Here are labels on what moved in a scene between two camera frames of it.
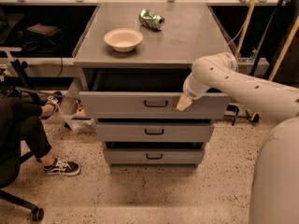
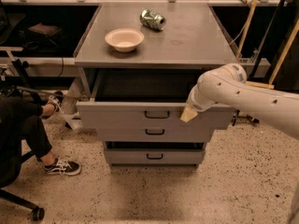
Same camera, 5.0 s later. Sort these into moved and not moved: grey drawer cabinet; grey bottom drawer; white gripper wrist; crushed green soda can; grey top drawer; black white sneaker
Moved: white gripper wrist; grey top drawer
Not moved: grey drawer cabinet; grey bottom drawer; black white sneaker; crushed green soda can
